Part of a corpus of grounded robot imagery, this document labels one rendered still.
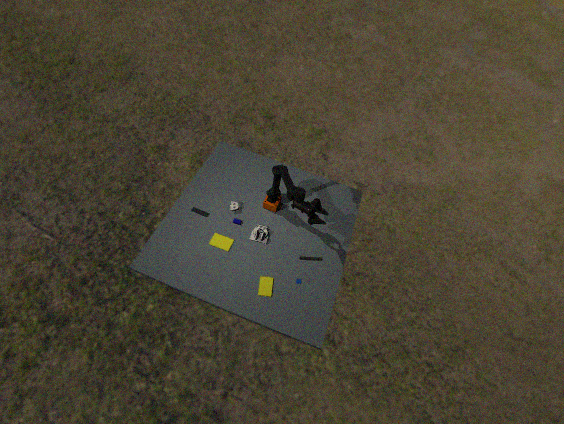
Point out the yellow flat rectangular plate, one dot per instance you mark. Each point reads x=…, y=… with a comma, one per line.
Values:
x=221, y=242
x=265, y=286

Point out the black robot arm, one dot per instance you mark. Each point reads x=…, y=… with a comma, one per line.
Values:
x=294, y=193

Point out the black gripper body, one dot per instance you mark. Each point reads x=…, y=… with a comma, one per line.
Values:
x=309, y=209

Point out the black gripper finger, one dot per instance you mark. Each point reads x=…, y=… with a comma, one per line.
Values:
x=317, y=220
x=320, y=209

